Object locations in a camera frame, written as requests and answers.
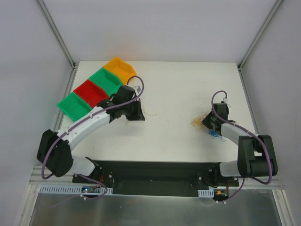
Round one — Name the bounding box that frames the blue thin wire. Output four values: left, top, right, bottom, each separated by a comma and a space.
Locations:
208, 129, 226, 143

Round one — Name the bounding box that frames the yellow thin wire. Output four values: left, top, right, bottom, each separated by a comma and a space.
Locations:
190, 114, 210, 130

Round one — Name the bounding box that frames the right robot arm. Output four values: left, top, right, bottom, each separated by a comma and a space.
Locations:
202, 102, 278, 186

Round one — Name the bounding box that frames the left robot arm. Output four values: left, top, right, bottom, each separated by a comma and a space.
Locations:
37, 85, 145, 183

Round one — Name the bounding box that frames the green plastic bin upper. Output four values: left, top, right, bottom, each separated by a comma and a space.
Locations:
89, 68, 123, 96

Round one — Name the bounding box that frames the green plastic bin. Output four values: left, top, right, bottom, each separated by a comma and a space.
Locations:
57, 92, 92, 122
89, 68, 123, 96

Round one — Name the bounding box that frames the orange plastic bin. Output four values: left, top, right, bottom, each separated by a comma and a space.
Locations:
103, 57, 136, 84

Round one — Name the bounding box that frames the red plastic bin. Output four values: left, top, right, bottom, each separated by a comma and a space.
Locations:
73, 80, 109, 108

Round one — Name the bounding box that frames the green plastic bin lower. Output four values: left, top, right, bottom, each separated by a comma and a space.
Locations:
57, 92, 92, 122

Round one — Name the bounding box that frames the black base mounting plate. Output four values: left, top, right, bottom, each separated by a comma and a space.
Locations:
71, 160, 244, 196

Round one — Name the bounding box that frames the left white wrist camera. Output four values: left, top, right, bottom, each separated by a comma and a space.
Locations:
132, 86, 142, 95

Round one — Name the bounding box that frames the right white cable duct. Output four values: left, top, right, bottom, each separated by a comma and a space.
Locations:
198, 189, 214, 198

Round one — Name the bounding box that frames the white cable duct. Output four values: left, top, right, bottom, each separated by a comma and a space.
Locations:
39, 185, 113, 195
198, 189, 214, 198

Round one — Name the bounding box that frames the right aluminium frame post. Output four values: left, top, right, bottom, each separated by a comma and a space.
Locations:
237, 0, 284, 71

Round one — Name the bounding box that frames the aluminium frame post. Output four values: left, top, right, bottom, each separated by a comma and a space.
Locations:
237, 0, 284, 71
36, 0, 79, 71

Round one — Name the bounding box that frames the left white cable duct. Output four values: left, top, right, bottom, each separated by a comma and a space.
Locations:
39, 185, 113, 195

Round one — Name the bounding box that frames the left aluminium frame post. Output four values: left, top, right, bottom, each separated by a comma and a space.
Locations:
36, 0, 79, 71

